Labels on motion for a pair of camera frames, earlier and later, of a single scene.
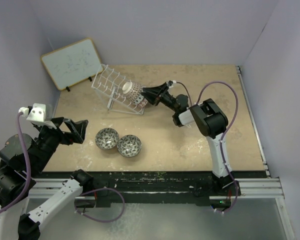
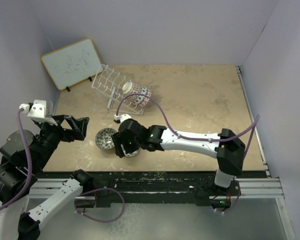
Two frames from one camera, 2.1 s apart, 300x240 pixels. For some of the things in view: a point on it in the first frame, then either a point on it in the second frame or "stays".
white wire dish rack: x=109 y=82 stays
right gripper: x=155 y=99 → x=116 y=137
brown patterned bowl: x=132 y=90 stays
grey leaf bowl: x=106 y=138 stays
